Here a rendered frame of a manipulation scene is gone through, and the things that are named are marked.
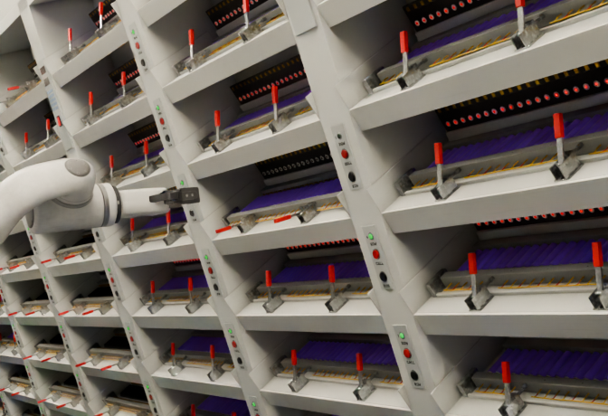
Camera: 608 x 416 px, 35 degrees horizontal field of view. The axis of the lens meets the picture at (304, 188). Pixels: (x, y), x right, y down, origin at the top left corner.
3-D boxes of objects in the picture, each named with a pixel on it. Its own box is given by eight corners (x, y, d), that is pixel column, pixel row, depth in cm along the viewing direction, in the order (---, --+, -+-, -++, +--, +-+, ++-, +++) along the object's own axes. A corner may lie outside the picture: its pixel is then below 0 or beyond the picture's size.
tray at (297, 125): (333, 139, 177) (293, 77, 174) (196, 180, 228) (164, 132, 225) (401, 84, 187) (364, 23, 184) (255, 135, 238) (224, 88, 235)
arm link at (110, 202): (91, 229, 187) (106, 227, 189) (107, 225, 180) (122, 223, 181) (87, 186, 188) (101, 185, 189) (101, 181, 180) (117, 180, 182)
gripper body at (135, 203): (100, 226, 189) (154, 221, 194) (118, 222, 180) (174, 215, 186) (97, 188, 189) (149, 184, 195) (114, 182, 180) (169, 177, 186)
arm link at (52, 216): (95, 172, 182) (86, 204, 188) (26, 176, 176) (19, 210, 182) (109, 203, 178) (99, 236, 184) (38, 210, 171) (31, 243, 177)
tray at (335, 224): (364, 237, 178) (337, 195, 176) (221, 255, 229) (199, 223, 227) (429, 177, 187) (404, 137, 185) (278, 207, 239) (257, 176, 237)
